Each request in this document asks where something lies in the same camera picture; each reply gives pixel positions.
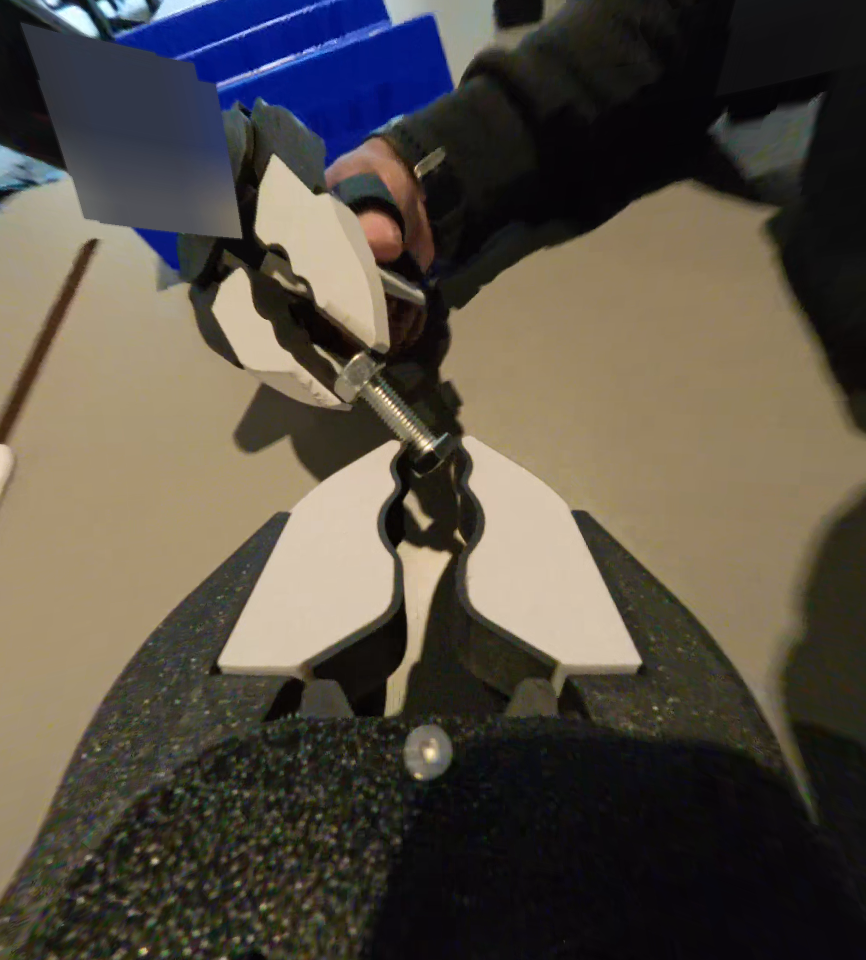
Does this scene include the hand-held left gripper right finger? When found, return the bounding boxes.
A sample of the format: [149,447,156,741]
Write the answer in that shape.
[455,435,645,675]

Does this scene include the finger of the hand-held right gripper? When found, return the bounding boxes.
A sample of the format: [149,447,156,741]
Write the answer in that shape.
[210,266,353,411]
[255,153,392,355]

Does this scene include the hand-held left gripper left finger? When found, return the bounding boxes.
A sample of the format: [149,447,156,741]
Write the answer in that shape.
[217,440,407,675]

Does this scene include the blue plastic bin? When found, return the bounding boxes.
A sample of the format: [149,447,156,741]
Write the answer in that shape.
[114,0,455,271]

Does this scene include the silver hex bolt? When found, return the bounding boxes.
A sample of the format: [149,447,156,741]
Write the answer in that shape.
[334,351,445,451]

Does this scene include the silver hex nut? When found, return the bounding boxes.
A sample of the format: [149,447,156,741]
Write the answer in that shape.
[406,433,458,475]

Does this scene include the person's right hand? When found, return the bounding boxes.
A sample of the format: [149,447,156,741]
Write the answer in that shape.
[325,137,437,354]

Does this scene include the black wristwatch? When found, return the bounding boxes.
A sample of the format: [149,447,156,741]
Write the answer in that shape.
[384,123,449,181]

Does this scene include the person's black jacket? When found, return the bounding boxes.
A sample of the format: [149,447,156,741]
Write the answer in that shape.
[706,0,866,444]

